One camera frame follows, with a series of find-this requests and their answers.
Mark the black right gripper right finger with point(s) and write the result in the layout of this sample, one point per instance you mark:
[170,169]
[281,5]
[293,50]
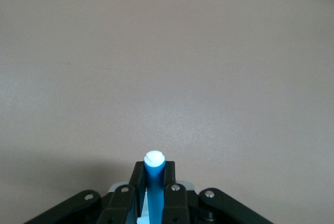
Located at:
[174,208]

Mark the blue marker pen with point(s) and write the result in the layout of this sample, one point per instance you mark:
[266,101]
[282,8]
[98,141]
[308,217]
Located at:
[155,177]

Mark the brown table cover sheet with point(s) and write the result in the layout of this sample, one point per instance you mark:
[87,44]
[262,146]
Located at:
[167,64]

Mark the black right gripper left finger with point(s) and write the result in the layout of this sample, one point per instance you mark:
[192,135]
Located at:
[117,208]

